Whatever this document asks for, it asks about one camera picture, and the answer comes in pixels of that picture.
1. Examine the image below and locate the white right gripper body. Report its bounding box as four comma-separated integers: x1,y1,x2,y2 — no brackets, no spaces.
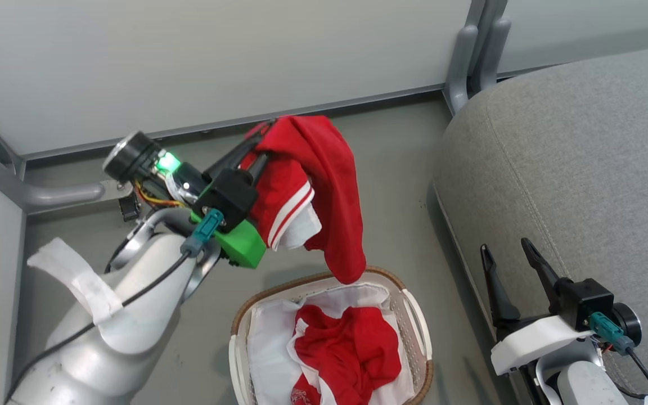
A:
491,314,595,376

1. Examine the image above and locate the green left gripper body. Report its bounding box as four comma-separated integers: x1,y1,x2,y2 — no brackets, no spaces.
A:
191,209,267,269

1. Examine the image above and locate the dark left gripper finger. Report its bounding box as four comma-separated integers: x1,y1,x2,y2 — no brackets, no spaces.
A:
202,119,278,180
250,151,269,185

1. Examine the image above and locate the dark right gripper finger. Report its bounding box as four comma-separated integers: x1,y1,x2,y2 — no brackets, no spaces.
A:
521,238,561,314
480,244,521,339

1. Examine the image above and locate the red garment with white stripes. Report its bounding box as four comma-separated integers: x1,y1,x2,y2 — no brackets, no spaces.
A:
238,115,367,285

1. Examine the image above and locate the plain red garment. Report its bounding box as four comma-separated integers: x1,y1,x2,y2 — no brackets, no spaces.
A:
290,304,402,405

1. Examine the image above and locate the cream laundry basket brown rim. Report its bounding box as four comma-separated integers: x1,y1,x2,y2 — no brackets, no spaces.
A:
228,266,434,405

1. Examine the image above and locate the white basket liner cloth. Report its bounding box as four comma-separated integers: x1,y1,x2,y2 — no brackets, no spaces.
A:
247,283,416,405

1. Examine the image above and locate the grey fabric sofa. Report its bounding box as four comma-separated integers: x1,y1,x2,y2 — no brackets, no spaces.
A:
433,44,648,405

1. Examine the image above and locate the small black caster wheel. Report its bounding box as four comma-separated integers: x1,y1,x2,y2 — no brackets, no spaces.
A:
119,194,142,223

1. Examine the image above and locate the white tape strip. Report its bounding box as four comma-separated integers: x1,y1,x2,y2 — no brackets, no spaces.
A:
27,237,125,326

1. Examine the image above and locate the grey partition foot bar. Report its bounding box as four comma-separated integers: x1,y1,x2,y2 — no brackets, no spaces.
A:
0,145,134,215

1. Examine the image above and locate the teal left camera connector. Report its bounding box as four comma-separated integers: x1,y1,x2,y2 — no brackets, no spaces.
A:
181,208,224,257

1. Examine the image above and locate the teal camera connector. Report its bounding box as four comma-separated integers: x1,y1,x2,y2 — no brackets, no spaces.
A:
181,208,224,257
589,312,635,356

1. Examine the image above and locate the grey wall base rail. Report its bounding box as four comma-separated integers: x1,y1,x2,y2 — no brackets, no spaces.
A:
20,83,449,163

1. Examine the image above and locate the teal right camera connector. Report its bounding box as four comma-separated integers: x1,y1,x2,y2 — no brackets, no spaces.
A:
589,312,635,356

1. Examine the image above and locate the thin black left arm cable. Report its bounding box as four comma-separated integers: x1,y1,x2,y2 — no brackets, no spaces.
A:
6,252,191,403

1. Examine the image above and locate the grey partition post with feet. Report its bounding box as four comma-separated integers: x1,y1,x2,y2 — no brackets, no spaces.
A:
444,0,513,116

